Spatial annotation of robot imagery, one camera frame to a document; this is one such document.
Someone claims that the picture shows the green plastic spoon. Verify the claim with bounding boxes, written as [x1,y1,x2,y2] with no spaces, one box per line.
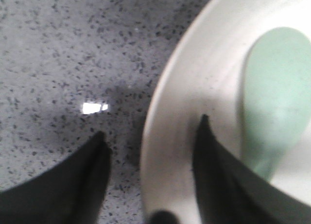
[242,27,311,181]

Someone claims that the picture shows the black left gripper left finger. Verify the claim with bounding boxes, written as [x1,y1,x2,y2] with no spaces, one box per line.
[0,132,112,224]

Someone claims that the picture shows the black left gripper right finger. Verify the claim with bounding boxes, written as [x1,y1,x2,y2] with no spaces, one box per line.
[192,115,311,224]

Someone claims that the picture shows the white round plate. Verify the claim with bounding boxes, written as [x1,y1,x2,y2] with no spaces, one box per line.
[140,0,311,224]

